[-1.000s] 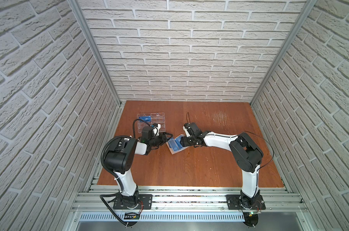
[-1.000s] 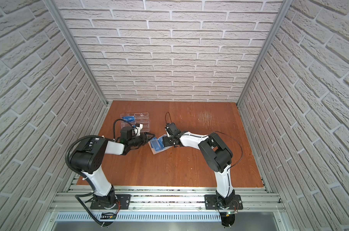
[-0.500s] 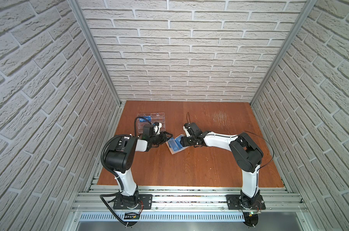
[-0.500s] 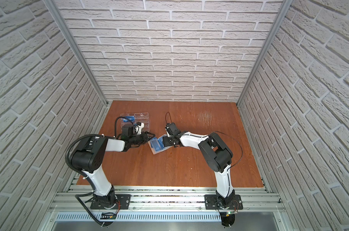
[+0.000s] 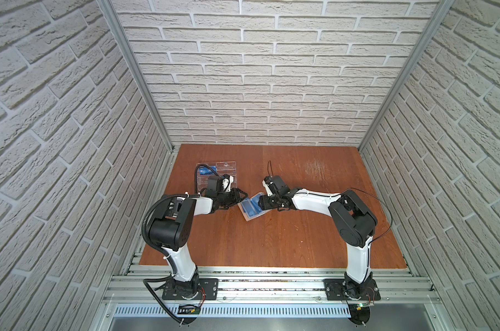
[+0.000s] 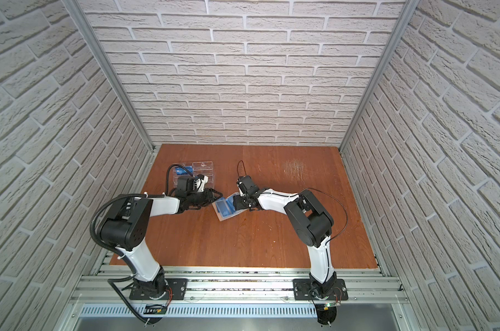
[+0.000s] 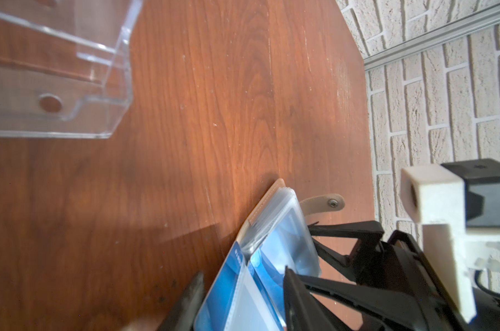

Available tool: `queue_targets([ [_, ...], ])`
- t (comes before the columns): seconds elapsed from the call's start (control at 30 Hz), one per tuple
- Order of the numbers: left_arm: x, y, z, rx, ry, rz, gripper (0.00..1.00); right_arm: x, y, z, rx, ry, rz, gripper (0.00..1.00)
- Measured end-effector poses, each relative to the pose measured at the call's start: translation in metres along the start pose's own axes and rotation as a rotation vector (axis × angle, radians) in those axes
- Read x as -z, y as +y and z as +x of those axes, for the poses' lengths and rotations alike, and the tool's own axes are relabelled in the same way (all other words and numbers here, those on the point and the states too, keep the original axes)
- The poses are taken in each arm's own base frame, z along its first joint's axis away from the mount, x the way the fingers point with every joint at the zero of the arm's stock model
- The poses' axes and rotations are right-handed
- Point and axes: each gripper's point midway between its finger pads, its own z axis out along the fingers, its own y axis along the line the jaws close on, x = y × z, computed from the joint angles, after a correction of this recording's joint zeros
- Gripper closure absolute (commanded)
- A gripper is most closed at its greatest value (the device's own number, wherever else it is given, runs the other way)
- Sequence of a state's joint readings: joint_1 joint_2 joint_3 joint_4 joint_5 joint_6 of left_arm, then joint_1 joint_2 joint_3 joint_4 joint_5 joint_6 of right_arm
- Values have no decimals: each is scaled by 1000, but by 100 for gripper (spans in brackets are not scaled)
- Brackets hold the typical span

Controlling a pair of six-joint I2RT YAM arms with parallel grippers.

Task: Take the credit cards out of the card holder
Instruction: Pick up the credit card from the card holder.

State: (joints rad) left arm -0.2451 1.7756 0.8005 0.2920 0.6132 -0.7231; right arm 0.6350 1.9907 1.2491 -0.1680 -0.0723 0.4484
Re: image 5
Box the right corner aluminium post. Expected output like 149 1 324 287
357 0 456 152

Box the blue item in box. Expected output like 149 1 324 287
198 165 217 175

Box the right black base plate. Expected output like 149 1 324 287
323 278 381 302

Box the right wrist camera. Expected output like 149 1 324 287
262 175 290 197

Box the aluminium rail frame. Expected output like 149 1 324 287
89 259 454 330

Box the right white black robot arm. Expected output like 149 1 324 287
258 189 378 298

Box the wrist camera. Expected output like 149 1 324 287
262 175 290 197
207 174 234 193

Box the left corner aluminium post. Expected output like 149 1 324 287
98 0 175 153

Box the corner aluminium post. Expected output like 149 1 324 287
98 0 175 153
357 0 456 152

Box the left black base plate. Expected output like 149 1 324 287
163 278 219 301

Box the perforated metal vent strip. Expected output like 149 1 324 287
113 303 351 318

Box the tan leather card holder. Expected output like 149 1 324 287
238 193 270 221

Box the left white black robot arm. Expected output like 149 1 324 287
141 188 248 284

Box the right thin black cable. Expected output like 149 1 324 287
303 188 393 245

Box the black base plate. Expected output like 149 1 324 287
163 278 219 301
323 278 381 302

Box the left black corrugated cable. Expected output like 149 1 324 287
141 164 222 325

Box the clear plastic organizer box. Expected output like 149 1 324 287
196 161 238 190

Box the blue credit card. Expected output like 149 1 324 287
240 199 262 221

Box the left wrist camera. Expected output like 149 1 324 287
207 174 234 193

